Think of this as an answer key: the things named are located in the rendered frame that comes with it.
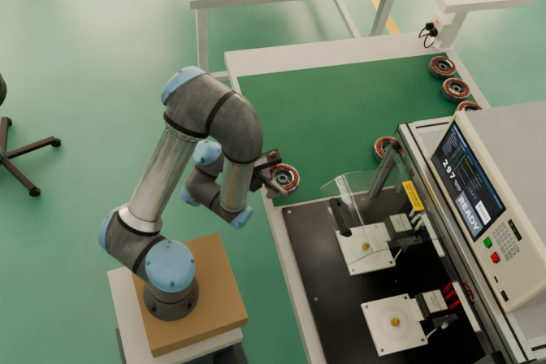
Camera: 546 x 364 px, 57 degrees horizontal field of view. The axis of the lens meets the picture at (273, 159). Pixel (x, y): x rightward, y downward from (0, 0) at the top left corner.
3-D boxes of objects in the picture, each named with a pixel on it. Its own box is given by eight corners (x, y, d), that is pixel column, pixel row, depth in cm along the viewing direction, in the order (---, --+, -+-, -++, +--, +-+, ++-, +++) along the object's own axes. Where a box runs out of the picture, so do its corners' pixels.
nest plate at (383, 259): (350, 276, 153) (351, 275, 152) (335, 232, 161) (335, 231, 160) (395, 266, 156) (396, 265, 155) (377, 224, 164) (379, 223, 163)
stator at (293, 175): (269, 199, 162) (270, 193, 159) (261, 171, 169) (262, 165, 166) (301, 194, 165) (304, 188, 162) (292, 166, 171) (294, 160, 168)
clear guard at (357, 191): (347, 266, 129) (352, 256, 124) (319, 188, 142) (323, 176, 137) (458, 242, 136) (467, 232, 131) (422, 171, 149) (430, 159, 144)
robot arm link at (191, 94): (129, 283, 123) (225, 93, 105) (85, 249, 126) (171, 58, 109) (157, 266, 134) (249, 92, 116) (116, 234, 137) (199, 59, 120)
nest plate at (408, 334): (379, 357, 139) (379, 355, 138) (360, 305, 148) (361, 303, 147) (426, 344, 143) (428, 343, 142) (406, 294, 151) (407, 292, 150)
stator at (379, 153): (379, 168, 180) (383, 162, 177) (367, 144, 186) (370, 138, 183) (407, 162, 182) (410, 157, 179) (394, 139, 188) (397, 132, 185)
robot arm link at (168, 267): (173, 313, 126) (172, 294, 115) (133, 280, 129) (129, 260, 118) (203, 277, 132) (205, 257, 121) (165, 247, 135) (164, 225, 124)
